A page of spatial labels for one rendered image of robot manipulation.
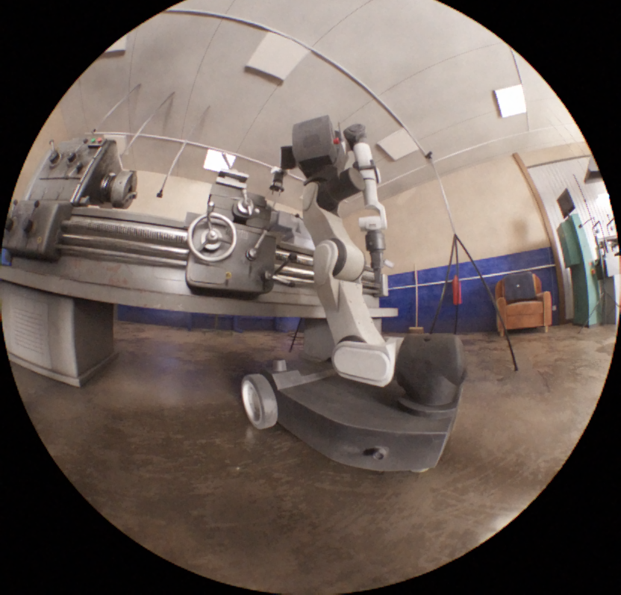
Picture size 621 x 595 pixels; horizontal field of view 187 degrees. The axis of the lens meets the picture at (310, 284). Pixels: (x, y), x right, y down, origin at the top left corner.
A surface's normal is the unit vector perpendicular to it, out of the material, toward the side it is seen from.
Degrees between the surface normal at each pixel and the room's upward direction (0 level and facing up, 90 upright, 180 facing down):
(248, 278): 90
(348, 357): 90
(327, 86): 180
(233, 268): 90
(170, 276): 90
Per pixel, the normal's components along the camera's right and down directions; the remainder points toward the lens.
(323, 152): -0.35, 0.11
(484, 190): -0.80, -0.11
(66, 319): 0.60, -0.11
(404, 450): -0.49, -0.15
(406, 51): -0.02, 0.99
